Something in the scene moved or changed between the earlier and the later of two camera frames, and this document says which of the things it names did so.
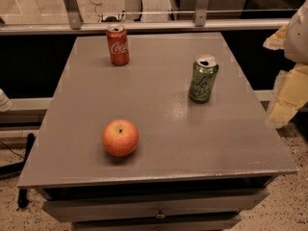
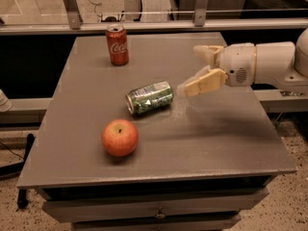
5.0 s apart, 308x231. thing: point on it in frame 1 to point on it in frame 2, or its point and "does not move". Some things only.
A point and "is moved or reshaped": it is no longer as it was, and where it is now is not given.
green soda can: [202, 79] is moved or reshaped
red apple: [120, 138] does not move
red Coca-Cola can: [117, 40] does not move
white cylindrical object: [6, 104] does not move
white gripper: [297, 38] to [238, 63]
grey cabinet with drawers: [197, 166] does not move
